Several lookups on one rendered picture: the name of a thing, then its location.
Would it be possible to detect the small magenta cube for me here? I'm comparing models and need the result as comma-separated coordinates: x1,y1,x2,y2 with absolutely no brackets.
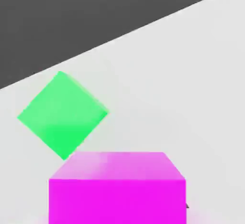
48,151,187,224

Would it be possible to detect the small green cube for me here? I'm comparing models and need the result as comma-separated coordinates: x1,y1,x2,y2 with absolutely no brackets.
16,71,110,161

